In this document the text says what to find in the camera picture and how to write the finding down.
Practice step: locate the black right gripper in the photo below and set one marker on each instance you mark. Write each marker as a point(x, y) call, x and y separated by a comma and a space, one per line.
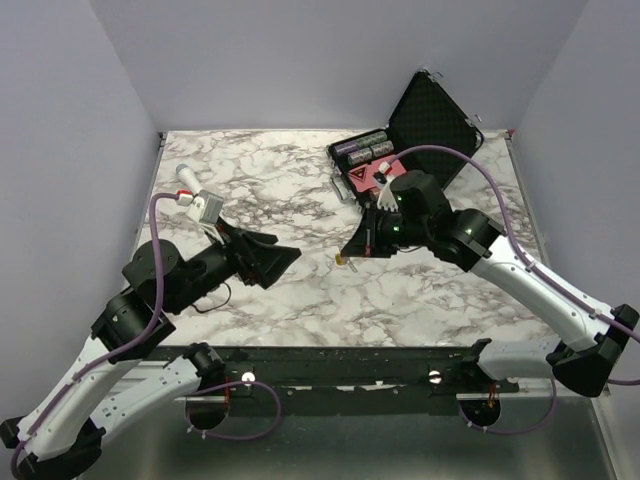
point(365, 242)

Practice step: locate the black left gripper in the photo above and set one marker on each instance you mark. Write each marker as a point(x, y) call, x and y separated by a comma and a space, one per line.
point(264, 263)

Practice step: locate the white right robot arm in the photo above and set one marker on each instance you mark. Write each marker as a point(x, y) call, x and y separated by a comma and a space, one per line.
point(589, 335)

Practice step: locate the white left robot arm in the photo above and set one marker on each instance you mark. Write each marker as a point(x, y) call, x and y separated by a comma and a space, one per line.
point(66, 433)

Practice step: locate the red playing card deck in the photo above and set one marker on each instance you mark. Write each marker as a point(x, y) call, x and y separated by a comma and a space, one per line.
point(362, 176)

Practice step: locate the purple green chip row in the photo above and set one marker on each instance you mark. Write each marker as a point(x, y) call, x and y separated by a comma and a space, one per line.
point(360, 143)

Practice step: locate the white cylindrical tube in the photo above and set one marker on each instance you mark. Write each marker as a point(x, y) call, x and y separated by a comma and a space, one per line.
point(187, 177)

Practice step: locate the black poker chip case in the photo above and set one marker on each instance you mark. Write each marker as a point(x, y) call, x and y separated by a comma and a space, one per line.
point(424, 115)

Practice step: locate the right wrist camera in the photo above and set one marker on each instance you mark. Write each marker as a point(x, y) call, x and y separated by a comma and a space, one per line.
point(382, 180)

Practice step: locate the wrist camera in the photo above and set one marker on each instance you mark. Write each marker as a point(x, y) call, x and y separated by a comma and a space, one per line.
point(382, 180)
point(203, 208)

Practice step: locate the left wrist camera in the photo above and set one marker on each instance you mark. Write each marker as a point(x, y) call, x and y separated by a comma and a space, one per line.
point(203, 208)

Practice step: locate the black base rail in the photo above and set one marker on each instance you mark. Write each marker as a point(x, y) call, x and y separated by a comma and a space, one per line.
point(353, 381)

